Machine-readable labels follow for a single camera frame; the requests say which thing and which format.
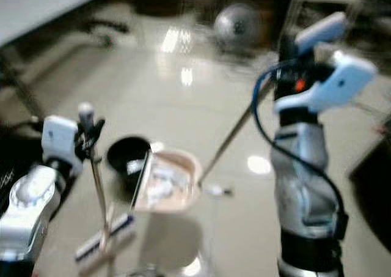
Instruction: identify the black box furniture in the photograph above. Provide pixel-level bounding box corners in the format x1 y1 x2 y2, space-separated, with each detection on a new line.
347 125 391 254

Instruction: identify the white folding table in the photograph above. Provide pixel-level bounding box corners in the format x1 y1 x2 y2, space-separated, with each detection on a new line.
0 0 124 117

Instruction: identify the dark right arm cable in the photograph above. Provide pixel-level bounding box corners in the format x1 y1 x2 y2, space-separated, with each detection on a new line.
251 59 350 244

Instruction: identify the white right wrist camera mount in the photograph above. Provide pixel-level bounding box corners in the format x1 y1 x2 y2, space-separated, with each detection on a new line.
274 50 379 116

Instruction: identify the grey ball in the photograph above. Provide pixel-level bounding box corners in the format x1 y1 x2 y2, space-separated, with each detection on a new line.
213 2 265 47

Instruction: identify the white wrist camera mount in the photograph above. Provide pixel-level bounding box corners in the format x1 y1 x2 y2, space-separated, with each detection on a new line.
42 114 79 165
274 50 379 116

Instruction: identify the black bag with white print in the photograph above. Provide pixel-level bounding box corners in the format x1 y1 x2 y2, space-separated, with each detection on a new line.
0 119 51 212

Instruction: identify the broom with metal pole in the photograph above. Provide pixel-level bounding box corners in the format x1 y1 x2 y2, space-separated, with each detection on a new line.
73 102 138 275

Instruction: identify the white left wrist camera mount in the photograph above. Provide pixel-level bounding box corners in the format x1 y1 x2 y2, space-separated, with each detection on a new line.
42 114 79 165

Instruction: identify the small white paper scrap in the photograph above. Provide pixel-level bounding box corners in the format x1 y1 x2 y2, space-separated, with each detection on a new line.
203 183 233 199

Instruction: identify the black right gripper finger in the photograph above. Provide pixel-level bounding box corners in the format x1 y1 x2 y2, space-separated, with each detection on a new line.
277 35 301 70

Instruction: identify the white crumpled paper trash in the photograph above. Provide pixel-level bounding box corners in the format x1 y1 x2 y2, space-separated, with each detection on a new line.
145 166 189 202

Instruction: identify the black floor stand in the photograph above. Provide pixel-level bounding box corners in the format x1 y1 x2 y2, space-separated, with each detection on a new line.
82 19 133 49

